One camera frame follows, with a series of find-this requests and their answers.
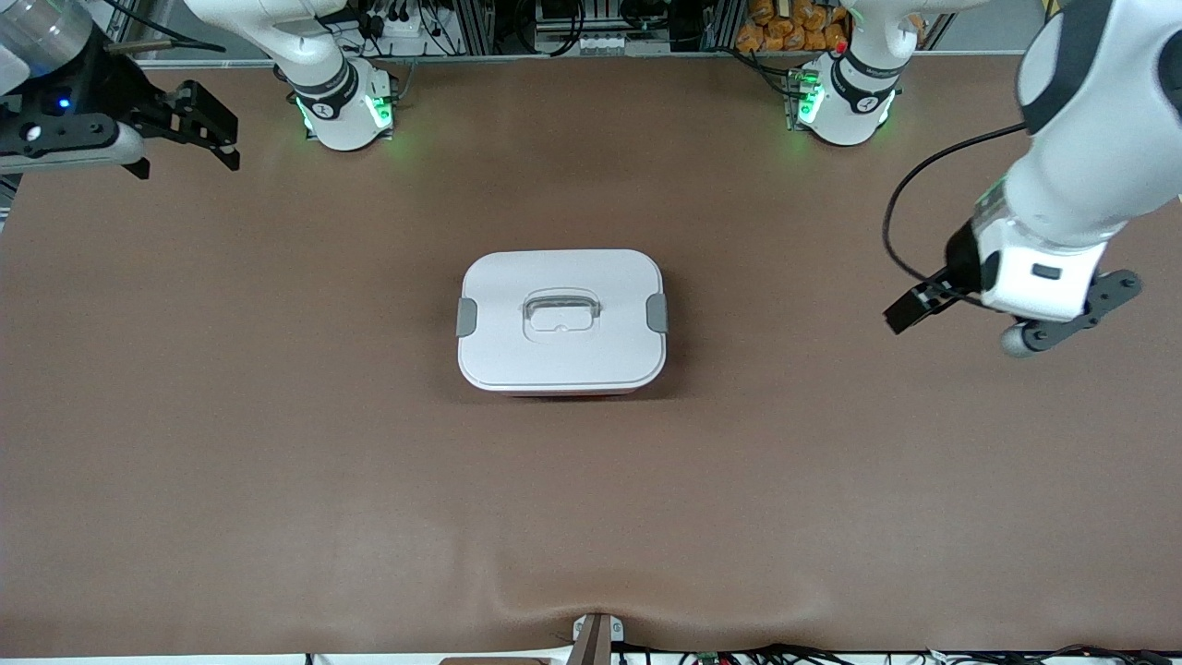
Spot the grey lid handle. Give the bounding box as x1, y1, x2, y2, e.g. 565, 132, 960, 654
525, 289, 603, 321

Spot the white plastic box lid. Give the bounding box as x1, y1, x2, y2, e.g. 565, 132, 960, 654
456, 248, 669, 393

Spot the brown table mat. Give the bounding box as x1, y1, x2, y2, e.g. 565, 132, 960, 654
0, 54, 1182, 659

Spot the white power strip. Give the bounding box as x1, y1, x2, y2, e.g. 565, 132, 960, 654
356, 0, 444, 47

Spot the pile of orange snack bags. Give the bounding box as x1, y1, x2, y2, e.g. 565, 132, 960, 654
736, 0, 850, 54

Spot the white connector strip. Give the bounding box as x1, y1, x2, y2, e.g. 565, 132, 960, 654
577, 33, 649, 56

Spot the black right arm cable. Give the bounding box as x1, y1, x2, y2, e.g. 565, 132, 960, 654
100, 0, 228, 54

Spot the aluminium table edge rail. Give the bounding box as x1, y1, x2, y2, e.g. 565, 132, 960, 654
139, 48, 1035, 71

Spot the aluminium frame post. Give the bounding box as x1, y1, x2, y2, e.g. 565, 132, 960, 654
457, 0, 500, 54
697, 0, 744, 52

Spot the camera mount post with bracket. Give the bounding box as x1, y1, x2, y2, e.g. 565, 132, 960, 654
567, 612, 626, 665

